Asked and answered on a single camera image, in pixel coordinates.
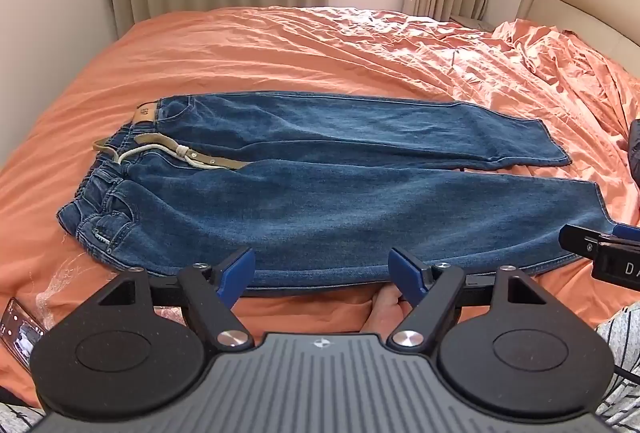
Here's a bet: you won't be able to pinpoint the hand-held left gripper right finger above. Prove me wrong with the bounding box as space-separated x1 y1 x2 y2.
389 247 547 350

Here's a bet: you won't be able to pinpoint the beige drawstring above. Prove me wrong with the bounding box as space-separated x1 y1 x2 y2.
92 132 248 172

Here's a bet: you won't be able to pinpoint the dark cloth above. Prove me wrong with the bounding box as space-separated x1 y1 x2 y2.
626 117 640 188

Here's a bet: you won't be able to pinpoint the blue denim pants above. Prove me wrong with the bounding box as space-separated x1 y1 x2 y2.
56 92 616 290

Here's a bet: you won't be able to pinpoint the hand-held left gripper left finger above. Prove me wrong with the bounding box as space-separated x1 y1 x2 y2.
95 247 257 350

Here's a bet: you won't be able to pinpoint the smartphone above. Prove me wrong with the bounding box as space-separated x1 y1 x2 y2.
0 298 47 370

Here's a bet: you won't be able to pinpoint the orange bedsheet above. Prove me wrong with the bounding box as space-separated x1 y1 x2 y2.
0 6 640 414

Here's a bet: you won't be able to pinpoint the person's striped clothing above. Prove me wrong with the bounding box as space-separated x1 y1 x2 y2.
592 305 640 433

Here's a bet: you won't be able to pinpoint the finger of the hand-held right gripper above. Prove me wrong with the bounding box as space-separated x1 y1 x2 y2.
558 222 640 260

